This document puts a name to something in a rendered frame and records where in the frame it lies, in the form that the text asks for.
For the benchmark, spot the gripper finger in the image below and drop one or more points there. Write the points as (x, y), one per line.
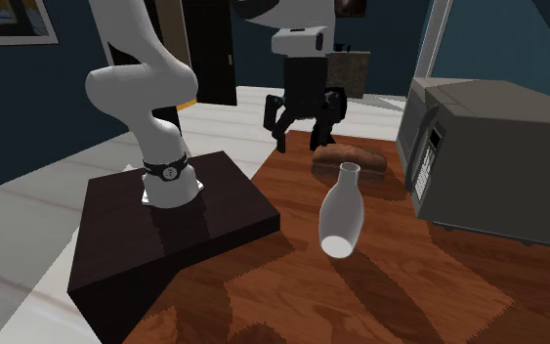
(329, 119)
(274, 121)

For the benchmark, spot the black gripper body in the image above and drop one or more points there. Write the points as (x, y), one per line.
(305, 83)

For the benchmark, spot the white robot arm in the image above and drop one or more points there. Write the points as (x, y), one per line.
(160, 90)

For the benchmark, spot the brown bread loaf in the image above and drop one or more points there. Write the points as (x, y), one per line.
(346, 155)

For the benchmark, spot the brown stone cabinet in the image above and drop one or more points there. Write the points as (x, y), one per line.
(350, 76)

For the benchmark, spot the dark door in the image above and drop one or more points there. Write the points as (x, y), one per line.
(212, 52)

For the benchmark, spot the white vase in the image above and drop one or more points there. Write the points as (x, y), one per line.
(341, 214)

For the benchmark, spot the grey microwave oven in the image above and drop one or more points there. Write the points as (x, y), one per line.
(498, 162)

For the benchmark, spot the dark robot stand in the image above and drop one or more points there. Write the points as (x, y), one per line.
(127, 238)

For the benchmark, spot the brown wooden table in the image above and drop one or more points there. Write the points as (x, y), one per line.
(412, 295)

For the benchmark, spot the small dark wall picture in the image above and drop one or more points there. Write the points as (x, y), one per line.
(350, 7)

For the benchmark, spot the white door frame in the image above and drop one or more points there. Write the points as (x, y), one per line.
(434, 38)

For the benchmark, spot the framed wall picture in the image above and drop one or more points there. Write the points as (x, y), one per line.
(3, 19)

